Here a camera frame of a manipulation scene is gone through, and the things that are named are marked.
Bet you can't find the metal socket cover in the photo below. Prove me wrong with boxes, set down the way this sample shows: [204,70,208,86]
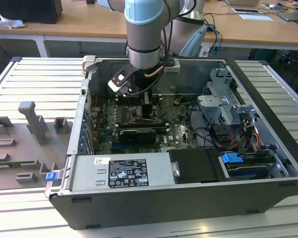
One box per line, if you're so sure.
[152,98,171,119]

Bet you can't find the CPU socket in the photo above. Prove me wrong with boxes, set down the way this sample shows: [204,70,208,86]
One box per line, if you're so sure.
[130,105,163,124]

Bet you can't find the black RAM slot row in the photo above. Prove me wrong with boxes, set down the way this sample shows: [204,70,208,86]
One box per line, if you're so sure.
[117,121,169,130]
[117,94,163,106]

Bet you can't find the black graphics card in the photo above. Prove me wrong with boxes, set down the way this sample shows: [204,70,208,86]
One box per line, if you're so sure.
[119,128,157,145]

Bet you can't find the green motherboard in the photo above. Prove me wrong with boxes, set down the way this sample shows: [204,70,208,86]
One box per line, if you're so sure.
[90,95,207,154]

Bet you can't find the grey case release latch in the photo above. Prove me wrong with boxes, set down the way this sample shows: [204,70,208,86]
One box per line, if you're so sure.
[81,55,98,73]

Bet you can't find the metal drive cage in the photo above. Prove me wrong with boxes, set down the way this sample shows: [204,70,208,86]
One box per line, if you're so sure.
[196,68,259,125]

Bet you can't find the black plastic shroud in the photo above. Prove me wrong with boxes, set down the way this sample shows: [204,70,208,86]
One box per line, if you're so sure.
[168,148,231,184]

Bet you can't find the pale blue teach pendant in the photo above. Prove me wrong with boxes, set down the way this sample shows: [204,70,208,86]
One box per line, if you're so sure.
[178,24,208,57]

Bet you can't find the grey power supply unit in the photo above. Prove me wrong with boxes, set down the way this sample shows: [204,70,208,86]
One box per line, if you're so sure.
[69,152,176,192]

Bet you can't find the blue disk carrier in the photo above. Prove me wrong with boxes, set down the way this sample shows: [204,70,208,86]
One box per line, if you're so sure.
[220,152,244,165]

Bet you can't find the black open PC case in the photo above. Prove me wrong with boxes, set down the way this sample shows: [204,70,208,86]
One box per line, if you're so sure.
[45,56,298,231]

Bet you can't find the wooden desk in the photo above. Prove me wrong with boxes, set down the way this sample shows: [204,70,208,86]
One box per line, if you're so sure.
[0,0,298,58]

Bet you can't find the grey parts rack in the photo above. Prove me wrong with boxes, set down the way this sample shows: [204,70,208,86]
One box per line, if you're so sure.
[0,101,74,191]

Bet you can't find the white paper sheet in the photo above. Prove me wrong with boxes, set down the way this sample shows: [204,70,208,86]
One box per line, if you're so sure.
[238,13,274,22]

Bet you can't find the green RAM stick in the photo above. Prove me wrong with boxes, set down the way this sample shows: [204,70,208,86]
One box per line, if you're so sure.
[0,161,36,169]

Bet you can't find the black box on desk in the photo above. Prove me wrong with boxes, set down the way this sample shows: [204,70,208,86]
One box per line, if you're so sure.
[0,0,64,25]

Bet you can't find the crumpled white paper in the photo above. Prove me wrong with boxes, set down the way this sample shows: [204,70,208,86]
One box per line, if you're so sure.
[0,13,26,30]

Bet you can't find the grey laptop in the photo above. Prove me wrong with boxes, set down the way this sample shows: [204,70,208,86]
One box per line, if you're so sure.
[277,10,298,22]

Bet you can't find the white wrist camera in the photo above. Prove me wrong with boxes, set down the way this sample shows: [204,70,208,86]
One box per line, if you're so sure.
[107,70,134,98]

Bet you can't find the small grey wrist camera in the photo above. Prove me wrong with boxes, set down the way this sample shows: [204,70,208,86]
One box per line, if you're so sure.
[163,59,181,75]

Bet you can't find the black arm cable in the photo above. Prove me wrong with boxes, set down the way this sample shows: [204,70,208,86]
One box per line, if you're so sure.
[125,21,176,97]

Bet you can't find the blue cable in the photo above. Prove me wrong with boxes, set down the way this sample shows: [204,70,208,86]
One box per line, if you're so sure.
[208,23,224,58]

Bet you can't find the coloured power wire bundle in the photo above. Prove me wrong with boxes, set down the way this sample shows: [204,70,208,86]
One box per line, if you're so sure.
[234,118,263,151]

